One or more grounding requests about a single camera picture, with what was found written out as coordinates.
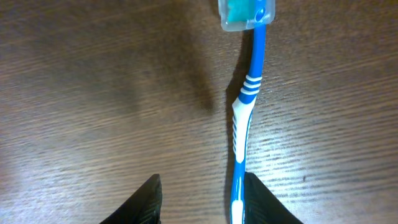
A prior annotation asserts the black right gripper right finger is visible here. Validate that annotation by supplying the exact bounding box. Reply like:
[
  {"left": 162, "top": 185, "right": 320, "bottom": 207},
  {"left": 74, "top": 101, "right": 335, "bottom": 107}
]
[{"left": 244, "top": 172, "right": 303, "bottom": 224}]

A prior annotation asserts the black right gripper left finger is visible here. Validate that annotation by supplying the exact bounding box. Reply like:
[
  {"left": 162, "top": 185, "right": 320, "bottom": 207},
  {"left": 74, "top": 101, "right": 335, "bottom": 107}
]
[{"left": 100, "top": 174, "right": 162, "bottom": 224}]

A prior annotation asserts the blue white toothbrush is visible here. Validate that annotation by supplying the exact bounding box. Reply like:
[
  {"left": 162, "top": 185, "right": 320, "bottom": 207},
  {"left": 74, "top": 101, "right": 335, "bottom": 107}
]
[{"left": 218, "top": 0, "right": 275, "bottom": 224}]

